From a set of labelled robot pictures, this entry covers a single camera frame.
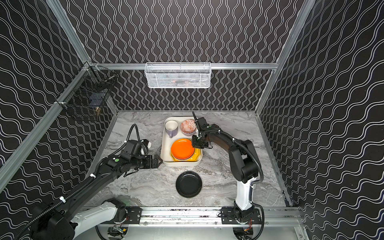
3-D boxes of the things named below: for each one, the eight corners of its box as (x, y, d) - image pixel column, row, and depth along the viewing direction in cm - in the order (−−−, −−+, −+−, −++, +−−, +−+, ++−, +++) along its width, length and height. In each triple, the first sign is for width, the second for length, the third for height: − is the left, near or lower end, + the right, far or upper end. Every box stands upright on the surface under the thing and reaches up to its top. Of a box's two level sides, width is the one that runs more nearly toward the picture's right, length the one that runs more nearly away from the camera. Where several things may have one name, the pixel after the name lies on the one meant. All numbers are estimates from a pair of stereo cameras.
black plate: (175, 197, 82) (174, 196, 80) (177, 172, 91) (176, 170, 90) (202, 197, 82) (202, 196, 80) (201, 172, 91) (201, 170, 89)
